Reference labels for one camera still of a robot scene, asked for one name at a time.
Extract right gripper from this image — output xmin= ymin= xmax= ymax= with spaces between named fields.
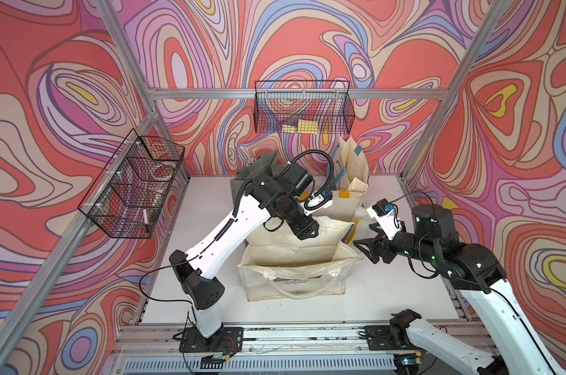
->
xmin=352 ymin=220 xmax=438 ymax=265

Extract cream canvas tote bag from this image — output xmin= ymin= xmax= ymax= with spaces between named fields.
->
xmin=238 ymin=217 xmax=364 ymax=302

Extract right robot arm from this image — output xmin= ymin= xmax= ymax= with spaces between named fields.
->
xmin=353 ymin=199 xmax=566 ymax=374

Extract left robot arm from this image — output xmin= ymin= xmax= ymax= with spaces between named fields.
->
xmin=169 ymin=150 xmax=335 ymax=339

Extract olive green fabric bag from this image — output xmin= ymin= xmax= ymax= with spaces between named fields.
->
xmin=230 ymin=149 xmax=286 ymax=199

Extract yellow sticky notes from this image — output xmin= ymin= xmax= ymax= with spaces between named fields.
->
xmin=281 ymin=119 xmax=319 ymax=134

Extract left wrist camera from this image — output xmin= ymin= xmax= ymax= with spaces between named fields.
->
xmin=303 ymin=190 xmax=333 ymax=212

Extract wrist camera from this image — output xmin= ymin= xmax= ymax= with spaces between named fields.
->
xmin=303 ymin=190 xmax=333 ymax=212
xmin=367 ymin=199 xmax=402 ymax=238

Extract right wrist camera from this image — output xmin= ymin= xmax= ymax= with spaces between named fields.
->
xmin=367 ymin=199 xmax=402 ymax=238

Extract white bag yellow handles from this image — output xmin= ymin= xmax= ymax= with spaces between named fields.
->
xmin=314 ymin=189 xmax=374 ymax=245

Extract beige bag blue handles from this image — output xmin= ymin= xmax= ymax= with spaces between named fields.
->
xmin=331 ymin=137 xmax=369 ymax=192

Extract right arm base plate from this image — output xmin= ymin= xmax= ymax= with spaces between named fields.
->
xmin=358 ymin=325 xmax=417 ymax=351

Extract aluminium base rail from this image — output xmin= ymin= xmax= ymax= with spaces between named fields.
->
xmin=109 ymin=319 xmax=499 ymax=375

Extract black wire basket back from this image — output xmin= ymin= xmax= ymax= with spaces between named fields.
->
xmin=253 ymin=78 xmax=356 ymax=138

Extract black wire basket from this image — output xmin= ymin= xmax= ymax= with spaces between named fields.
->
xmin=78 ymin=130 xmax=186 ymax=239
xmin=253 ymin=78 xmax=356 ymax=138

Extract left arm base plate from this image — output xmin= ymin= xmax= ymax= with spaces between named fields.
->
xmin=179 ymin=327 xmax=244 ymax=355

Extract black wire basket left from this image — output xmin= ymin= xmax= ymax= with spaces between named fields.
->
xmin=78 ymin=130 xmax=186 ymax=239

